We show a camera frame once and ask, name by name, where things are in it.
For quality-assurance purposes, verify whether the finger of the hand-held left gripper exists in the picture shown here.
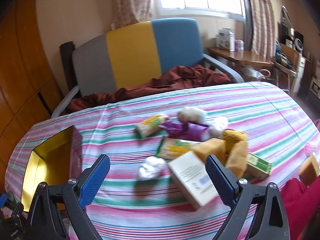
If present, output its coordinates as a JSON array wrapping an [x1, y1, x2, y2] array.
[[4, 202, 25, 239]]

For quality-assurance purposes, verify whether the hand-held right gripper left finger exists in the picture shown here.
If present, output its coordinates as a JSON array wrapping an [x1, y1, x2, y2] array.
[[26, 154, 111, 240]]

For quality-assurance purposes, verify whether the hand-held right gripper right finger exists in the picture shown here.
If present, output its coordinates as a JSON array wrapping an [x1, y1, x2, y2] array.
[[205, 154, 290, 240]]

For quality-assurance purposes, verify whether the cream cardboard box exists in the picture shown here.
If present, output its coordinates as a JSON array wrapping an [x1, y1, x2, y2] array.
[[167, 151, 220, 210]]

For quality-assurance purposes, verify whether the green cardboard box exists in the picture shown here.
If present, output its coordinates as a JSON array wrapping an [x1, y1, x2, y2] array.
[[246, 153, 274, 181]]

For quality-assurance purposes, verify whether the maroon box with gold interior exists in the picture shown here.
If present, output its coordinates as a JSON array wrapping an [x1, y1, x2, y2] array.
[[21, 125, 83, 210]]

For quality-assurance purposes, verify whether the white plastic bag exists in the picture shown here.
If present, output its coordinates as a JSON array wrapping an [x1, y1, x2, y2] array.
[[241, 65, 272, 82], [136, 156, 167, 181], [209, 116, 228, 138]]

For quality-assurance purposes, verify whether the green yellow snack packet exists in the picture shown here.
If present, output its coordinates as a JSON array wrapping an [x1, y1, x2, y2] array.
[[136, 113, 170, 139], [156, 137, 200, 160]]

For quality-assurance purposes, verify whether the purple packet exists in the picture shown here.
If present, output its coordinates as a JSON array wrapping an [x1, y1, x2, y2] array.
[[160, 120, 210, 142]]

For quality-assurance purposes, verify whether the cream sock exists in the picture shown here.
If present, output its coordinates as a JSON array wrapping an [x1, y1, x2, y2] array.
[[177, 107, 207, 124]]

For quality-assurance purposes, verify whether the striped bedsheet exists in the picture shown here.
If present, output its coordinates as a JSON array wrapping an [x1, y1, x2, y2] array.
[[5, 81, 320, 240]]

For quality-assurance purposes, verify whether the red clothing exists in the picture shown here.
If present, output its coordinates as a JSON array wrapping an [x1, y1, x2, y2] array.
[[282, 177, 320, 240]]

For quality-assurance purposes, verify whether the maroon blanket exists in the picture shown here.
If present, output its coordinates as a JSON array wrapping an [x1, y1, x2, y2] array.
[[69, 64, 232, 113]]

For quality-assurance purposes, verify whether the wooden desk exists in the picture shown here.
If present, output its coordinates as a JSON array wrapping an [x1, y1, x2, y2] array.
[[207, 47, 274, 80]]

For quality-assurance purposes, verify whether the grey yellow blue armchair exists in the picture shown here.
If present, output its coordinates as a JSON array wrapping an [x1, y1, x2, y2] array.
[[51, 17, 244, 118]]

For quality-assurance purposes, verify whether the white appliance box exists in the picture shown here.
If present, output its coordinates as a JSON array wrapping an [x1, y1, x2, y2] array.
[[216, 28, 235, 52]]

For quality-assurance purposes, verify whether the cluttered shelf unit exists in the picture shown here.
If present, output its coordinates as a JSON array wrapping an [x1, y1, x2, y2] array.
[[277, 5, 320, 100]]

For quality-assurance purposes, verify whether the patterned beige curtain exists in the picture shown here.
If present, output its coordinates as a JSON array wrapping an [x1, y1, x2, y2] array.
[[111, 0, 154, 29], [244, 0, 275, 60]]

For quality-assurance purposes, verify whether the dark brown wooden frame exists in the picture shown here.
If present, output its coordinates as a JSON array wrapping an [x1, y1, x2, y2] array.
[[59, 42, 75, 93]]

